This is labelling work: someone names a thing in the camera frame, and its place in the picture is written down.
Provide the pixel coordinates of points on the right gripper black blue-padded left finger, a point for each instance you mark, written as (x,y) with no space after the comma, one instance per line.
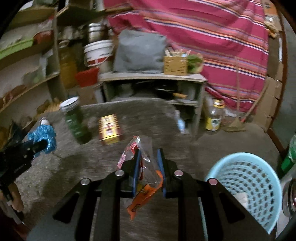
(92,208)

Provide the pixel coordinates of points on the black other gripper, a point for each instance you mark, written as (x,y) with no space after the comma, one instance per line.
(17,159)

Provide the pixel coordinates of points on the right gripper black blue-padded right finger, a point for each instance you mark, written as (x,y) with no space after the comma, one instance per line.
(206,210)

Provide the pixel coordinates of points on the blue plastic bag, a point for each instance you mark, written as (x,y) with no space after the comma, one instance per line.
(44,132)

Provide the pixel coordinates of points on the orange cartoon snack bag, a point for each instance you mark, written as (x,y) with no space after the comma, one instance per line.
(149,178)

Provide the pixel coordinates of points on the white crumpled paper napkin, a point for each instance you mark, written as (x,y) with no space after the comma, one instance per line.
(242,198)

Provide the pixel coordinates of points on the light blue plastic basket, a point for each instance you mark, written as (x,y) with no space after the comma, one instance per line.
(250,174)

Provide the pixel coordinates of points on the small clear spice bottle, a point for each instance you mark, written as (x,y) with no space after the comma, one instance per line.
(44,121)

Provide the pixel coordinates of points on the yellow red cardboard box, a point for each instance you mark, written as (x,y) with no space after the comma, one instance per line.
(109,130)

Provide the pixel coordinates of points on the green-labelled clear jar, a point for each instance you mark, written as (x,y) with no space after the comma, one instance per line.
(75,120)

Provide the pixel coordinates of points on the wooden curved shelf unit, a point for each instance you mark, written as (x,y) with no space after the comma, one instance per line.
(30,78)

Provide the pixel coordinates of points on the yellow-labelled oil bottle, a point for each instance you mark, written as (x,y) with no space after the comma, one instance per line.
(215,114)

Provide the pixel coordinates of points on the red plastic basket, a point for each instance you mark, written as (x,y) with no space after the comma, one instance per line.
(88,77)

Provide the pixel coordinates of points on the green plastic tray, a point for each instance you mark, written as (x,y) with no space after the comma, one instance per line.
(16,47)

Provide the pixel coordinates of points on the large cooking oil bottle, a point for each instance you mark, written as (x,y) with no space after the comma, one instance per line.
(68,68)

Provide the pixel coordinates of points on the grey wooden cabinet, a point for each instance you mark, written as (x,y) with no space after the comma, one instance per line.
(180,91)

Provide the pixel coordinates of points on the white plastic bucket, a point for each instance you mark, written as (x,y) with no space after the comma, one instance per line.
(99,55)

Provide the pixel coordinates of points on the grey fabric cover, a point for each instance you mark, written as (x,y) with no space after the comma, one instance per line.
(140,52)

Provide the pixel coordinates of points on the stainless steel pot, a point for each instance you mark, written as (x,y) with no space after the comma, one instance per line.
(96,32)

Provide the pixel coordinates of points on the striped red curtain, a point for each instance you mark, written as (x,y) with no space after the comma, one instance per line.
(218,30)

